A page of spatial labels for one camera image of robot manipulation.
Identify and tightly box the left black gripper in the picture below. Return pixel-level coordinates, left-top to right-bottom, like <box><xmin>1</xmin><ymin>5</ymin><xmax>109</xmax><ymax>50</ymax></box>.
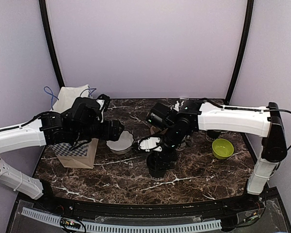
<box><xmin>71</xmin><ymin>119</ymin><xmax>124</xmax><ymax>142</ymax></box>

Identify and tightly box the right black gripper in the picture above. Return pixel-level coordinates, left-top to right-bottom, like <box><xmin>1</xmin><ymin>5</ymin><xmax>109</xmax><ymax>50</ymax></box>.
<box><xmin>152</xmin><ymin>124</ymin><xmax>184</xmax><ymax>172</ymax></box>

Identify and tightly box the checkered paper takeout bag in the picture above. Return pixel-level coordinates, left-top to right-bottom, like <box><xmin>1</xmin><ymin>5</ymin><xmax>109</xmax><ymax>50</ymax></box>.
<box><xmin>44</xmin><ymin>84</ymin><xmax>98</xmax><ymax>169</ymax></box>

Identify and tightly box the black paper coffee cup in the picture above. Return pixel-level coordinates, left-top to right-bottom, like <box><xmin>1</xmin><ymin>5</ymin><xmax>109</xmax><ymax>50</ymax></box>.
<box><xmin>206</xmin><ymin>130</ymin><xmax>228</xmax><ymax>142</ymax></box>

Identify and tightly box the brown cardboard cup carrier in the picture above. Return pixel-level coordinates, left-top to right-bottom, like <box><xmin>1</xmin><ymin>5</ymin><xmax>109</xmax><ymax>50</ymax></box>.
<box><xmin>150</xmin><ymin>126</ymin><xmax>167</xmax><ymax>136</ymax></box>

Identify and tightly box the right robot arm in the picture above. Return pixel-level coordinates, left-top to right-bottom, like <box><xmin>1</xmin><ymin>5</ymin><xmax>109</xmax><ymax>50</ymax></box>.
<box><xmin>138</xmin><ymin>98</ymin><xmax>289</xmax><ymax>211</ymax></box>

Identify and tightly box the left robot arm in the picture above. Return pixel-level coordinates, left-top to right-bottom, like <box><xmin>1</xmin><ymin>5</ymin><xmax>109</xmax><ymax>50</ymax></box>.
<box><xmin>0</xmin><ymin>94</ymin><xmax>124</xmax><ymax>212</ymax></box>

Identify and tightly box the white scalloped bowl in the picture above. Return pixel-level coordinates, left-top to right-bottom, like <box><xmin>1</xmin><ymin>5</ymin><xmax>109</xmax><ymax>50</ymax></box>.
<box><xmin>106</xmin><ymin>131</ymin><xmax>134</xmax><ymax>155</ymax></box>

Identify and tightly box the lime green bowl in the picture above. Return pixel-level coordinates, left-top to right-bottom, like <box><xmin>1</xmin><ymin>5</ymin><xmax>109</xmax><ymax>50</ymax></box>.
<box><xmin>212</xmin><ymin>138</ymin><xmax>234</xmax><ymax>160</ymax></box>

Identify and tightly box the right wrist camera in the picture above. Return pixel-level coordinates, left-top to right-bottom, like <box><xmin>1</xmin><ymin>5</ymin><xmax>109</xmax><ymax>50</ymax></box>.
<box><xmin>138</xmin><ymin>137</ymin><xmax>162</xmax><ymax>152</ymax></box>

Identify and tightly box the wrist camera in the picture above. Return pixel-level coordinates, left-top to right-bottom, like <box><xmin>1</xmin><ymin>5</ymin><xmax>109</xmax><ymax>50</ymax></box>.
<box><xmin>138</xmin><ymin>137</ymin><xmax>162</xmax><ymax>152</ymax></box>
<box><xmin>96</xmin><ymin>94</ymin><xmax>111</xmax><ymax>122</ymax></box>

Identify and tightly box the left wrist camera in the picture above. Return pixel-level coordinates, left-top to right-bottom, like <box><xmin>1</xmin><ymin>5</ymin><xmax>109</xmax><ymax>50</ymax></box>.
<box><xmin>96</xmin><ymin>94</ymin><xmax>111</xmax><ymax>122</ymax></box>

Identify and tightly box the white slotted cable duct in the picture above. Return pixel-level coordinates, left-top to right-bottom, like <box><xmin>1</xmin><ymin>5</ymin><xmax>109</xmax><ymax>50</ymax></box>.
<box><xmin>21</xmin><ymin>207</ymin><xmax>222</xmax><ymax>233</ymax></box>

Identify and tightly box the black left frame post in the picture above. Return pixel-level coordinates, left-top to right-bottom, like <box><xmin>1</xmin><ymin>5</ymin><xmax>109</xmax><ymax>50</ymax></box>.
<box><xmin>38</xmin><ymin>0</ymin><xmax>65</xmax><ymax>88</ymax></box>

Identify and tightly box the black frame post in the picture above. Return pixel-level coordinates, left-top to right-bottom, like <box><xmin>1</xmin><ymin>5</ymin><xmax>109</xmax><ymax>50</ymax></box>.
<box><xmin>38</xmin><ymin>0</ymin><xmax>65</xmax><ymax>88</ymax></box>
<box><xmin>225</xmin><ymin>0</ymin><xmax>254</xmax><ymax>104</ymax></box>

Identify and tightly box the black right frame post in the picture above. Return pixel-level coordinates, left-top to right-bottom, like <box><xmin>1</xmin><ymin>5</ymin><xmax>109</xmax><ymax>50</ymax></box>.
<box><xmin>225</xmin><ymin>0</ymin><xmax>254</xmax><ymax>104</ymax></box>

